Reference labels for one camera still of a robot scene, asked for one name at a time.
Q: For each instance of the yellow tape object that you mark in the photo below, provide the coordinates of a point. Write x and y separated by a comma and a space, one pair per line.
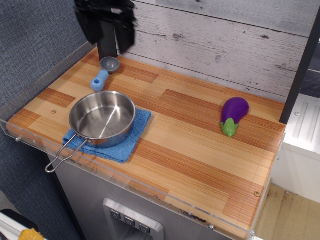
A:
30, 234

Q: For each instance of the dark right post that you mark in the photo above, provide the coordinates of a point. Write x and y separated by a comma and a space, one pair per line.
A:
303, 67

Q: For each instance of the white toy sink unit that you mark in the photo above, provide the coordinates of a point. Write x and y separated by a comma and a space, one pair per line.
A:
297, 166

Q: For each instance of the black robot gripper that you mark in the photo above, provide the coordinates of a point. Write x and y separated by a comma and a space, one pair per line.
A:
89, 13

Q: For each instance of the grey toy fridge cabinet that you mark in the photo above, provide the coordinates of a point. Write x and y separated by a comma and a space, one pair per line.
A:
187, 205

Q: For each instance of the blue spoon with grey bowl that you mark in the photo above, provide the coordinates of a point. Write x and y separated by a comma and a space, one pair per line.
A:
109, 65

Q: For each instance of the purple toy eggplant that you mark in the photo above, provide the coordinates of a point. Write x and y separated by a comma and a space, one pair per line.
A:
232, 112

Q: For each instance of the stainless steel pan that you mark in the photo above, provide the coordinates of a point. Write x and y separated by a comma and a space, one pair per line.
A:
102, 119

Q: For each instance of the dark post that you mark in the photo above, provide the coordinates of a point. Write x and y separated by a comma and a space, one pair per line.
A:
107, 45
303, 67

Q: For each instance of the dark left post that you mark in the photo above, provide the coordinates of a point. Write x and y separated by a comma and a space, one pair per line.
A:
107, 45

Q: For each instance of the blue cloth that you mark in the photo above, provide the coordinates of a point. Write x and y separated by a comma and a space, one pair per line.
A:
120, 153

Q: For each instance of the silver dispenser panel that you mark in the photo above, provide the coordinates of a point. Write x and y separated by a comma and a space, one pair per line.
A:
128, 224

